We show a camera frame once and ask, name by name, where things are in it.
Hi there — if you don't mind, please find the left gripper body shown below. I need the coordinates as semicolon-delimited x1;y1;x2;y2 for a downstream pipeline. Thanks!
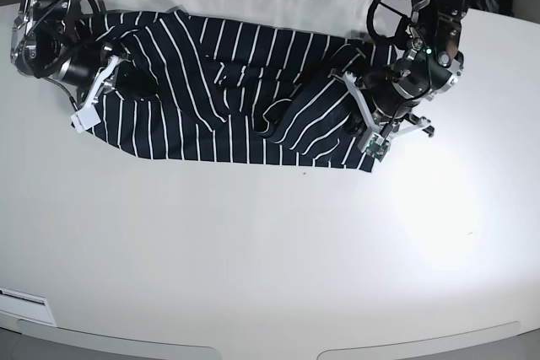
362;71;422;124

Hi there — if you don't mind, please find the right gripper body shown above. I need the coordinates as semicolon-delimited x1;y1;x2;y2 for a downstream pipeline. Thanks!
54;46;113;92

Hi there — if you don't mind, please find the navy white striped T-shirt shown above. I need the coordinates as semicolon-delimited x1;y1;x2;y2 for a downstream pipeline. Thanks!
76;10;397;172

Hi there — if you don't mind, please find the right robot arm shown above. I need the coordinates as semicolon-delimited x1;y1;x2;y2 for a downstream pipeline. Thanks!
10;0;158;107

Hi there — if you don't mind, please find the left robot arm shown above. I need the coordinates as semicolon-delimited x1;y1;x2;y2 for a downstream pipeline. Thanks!
346;0;468;139

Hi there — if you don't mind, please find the white label sticker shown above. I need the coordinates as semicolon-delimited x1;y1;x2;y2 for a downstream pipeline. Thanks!
0;287;57;327

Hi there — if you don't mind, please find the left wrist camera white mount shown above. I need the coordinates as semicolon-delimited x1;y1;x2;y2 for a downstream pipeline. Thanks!
332;69;435;162

